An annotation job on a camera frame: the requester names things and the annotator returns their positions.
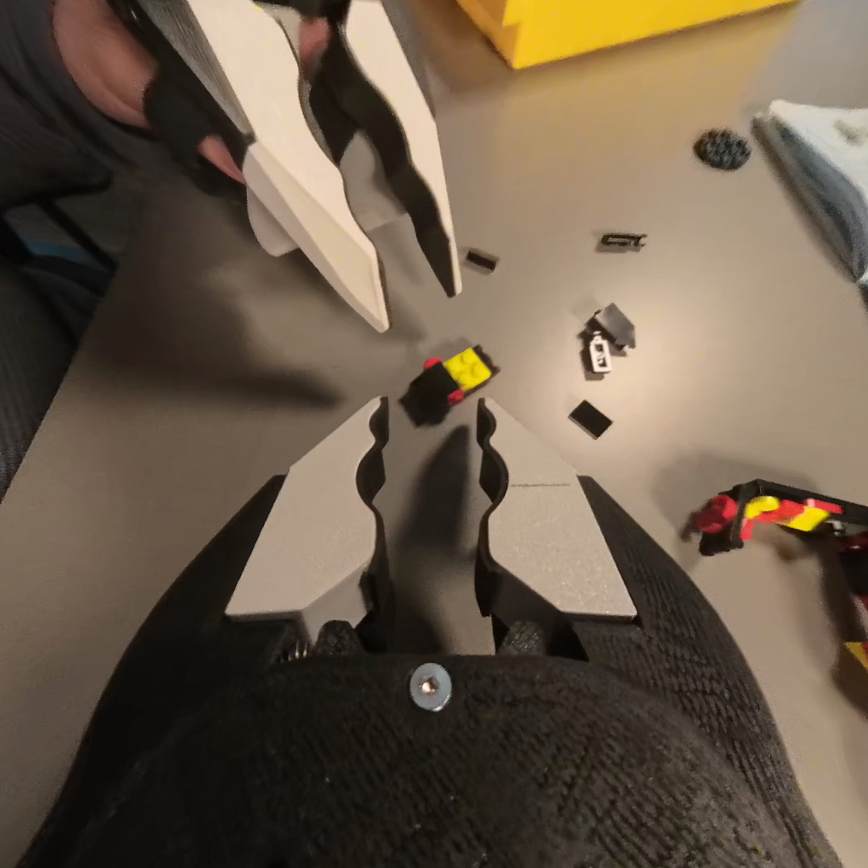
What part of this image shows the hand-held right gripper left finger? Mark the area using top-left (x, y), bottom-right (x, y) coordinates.
top-left (225, 396), bottom-right (391, 621)

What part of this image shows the yellow plastic parts bin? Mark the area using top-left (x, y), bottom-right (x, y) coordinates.
top-left (456, 0), bottom-right (801, 70)

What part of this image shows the person's left hand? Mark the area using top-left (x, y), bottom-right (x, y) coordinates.
top-left (53, 0), bottom-right (248, 185)

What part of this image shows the small black red lego assembly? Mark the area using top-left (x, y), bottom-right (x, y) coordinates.
top-left (400, 342), bottom-right (501, 427)

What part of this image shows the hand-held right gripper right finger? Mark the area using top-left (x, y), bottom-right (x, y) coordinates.
top-left (476, 398), bottom-right (638, 621)

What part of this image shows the lego instruction booklet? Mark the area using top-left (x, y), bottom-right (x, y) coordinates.
top-left (751, 98), bottom-right (868, 286)

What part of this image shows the red yellow black lego model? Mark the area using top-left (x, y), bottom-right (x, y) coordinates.
top-left (681, 478), bottom-right (868, 686)

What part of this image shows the black round lego plate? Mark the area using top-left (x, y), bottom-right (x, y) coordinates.
top-left (693, 129), bottom-right (752, 170)

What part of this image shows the black square lego tile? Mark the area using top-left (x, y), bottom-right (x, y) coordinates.
top-left (568, 400), bottom-right (614, 440)

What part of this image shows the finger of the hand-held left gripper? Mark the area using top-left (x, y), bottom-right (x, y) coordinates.
top-left (308, 0), bottom-right (463, 298)
top-left (186, 0), bottom-right (392, 333)

